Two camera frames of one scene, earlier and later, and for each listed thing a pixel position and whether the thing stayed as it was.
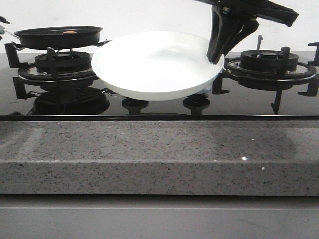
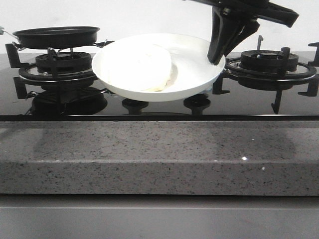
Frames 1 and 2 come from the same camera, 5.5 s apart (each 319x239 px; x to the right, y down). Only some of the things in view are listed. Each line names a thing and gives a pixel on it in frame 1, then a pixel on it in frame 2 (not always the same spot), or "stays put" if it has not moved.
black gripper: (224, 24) stays put
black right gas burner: (266, 60) stays put
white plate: (156, 65) stays put
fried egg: (69, 32) to (141, 67)
